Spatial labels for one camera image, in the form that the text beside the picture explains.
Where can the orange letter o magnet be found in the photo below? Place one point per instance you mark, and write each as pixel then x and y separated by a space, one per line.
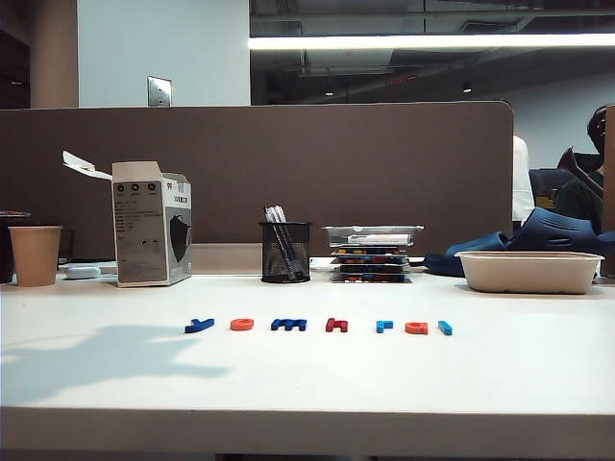
pixel 240 325

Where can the light blue letter r magnet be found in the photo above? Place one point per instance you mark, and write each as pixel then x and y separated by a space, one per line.
pixel 382 326

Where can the orange letter a magnet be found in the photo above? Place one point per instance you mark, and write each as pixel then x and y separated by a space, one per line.
pixel 415 328

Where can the light blue letter l magnet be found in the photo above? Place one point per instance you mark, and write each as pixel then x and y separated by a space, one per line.
pixel 445 328

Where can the teal magnet letter card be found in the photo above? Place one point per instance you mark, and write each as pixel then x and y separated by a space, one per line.
pixel 370 277
pixel 370 250
pixel 370 259
pixel 370 269

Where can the dark blue letter m magnet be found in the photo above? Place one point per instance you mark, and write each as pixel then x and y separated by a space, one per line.
pixel 288 325

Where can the red letter h magnet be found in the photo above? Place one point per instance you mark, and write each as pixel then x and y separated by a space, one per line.
pixel 334 326

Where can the dark blue letter y magnet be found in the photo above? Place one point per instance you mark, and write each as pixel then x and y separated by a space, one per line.
pixel 197 326

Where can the clear plastic tray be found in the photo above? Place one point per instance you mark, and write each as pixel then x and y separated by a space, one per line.
pixel 336 235

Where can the clear capped black pen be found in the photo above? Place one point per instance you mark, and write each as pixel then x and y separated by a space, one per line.
pixel 280 214
pixel 270 214

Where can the black mesh pen holder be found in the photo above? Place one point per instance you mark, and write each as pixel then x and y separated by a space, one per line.
pixel 288 269

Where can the white grey mask box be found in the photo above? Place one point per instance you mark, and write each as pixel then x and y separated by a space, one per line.
pixel 139 230

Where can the navy blue rubber slipper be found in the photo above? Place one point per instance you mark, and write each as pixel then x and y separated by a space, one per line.
pixel 557 235
pixel 475 249

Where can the person in white shirt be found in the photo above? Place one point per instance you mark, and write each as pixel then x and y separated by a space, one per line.
pixel 521 177

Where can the beige paper pulp bowl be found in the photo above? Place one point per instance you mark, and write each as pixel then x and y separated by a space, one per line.
pixel 528 274

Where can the long ceiling light strip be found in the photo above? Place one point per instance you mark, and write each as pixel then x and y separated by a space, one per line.
pixel 432 41

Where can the brown desk partition panel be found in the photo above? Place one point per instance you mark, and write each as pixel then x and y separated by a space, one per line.
pixel 96 134

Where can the dark computer monitor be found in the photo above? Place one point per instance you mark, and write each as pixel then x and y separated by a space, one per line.
pixel 545 185

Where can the person in green top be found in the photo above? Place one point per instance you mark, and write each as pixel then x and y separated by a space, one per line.
pixel 579 201

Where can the brown paper cup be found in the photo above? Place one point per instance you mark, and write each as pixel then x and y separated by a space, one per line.
pixel 34 254

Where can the dark lidded cup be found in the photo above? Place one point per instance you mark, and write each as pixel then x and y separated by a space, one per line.
pixel 5 249

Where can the brown wooden cabinet panel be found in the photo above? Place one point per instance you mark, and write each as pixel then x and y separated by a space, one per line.
pixel 609 192

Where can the metal wall switch plate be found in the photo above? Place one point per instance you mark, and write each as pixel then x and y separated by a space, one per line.
pixel 160 91

